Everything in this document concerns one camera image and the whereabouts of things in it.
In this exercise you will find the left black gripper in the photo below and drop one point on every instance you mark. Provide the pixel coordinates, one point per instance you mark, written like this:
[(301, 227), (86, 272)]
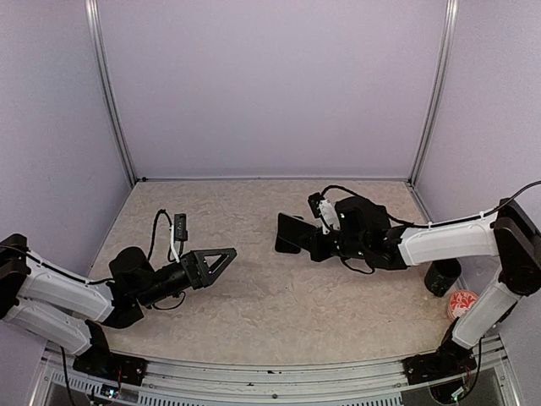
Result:
[(204, 277)]

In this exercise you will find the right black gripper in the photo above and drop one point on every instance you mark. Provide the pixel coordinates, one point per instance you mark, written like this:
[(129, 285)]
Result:
[(318, 250)]

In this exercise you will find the black phone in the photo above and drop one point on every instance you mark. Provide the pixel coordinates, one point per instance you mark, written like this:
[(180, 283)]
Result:
[(294, 229)]

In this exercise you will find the dark phone case underneath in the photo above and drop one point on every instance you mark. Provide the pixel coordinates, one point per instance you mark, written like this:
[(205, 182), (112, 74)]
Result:
[(284, 247)]

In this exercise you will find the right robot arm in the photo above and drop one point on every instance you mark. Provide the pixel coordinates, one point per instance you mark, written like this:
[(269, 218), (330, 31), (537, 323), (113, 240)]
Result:
[(357, 228)]

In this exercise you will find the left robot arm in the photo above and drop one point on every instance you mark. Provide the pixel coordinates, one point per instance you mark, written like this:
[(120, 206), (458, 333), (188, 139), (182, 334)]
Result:
[(70, 310)]

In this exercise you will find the black cup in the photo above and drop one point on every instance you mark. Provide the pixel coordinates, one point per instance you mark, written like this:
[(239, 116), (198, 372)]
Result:
[(441, 275)]

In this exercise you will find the red white patterned coaster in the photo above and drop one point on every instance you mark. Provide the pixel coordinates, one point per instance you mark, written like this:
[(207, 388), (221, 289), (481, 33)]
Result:
[(460, 302)]

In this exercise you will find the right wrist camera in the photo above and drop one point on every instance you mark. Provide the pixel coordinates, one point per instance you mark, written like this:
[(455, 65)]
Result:
[(323, 209)]

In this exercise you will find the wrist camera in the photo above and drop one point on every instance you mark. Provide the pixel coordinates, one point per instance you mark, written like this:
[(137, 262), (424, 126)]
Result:
[(323, 209), (178, 236)]

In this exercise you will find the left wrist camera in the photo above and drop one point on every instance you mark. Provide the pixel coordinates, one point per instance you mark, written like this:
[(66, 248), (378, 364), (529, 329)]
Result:
[(178, 236)]

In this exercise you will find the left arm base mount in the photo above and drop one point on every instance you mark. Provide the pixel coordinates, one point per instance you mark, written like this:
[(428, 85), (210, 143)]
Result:
[(99, 361)]

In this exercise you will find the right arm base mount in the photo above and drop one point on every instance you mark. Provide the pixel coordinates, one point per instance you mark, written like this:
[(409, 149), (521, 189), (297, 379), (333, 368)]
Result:
[(449, 359)]

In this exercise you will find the aluminium front rail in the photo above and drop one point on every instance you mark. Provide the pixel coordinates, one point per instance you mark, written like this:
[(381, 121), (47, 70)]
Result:
[(167, 382)]

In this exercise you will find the right aluminium corner post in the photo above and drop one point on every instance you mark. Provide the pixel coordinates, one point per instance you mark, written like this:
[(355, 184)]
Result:
[(437, 90)]

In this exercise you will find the aluminium corner post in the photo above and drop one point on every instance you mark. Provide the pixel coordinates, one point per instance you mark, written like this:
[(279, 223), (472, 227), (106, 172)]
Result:
[(93, 19), (437, 90)]

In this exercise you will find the left aluminium corner post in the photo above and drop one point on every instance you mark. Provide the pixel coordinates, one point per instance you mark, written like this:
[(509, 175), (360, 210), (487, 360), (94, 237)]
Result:
[(93, 19)]

